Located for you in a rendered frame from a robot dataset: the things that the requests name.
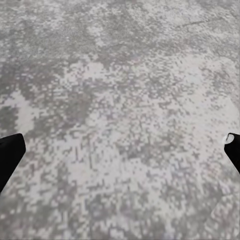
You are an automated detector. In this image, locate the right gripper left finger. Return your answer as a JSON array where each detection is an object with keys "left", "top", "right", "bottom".
[{"left": 0, "top": 133, "right": 26, "bottom": 193}]

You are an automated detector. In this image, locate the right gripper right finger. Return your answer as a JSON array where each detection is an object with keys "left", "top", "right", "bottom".
[{"left": 222, "top": 133, "right": 240, "bottom": 173}]

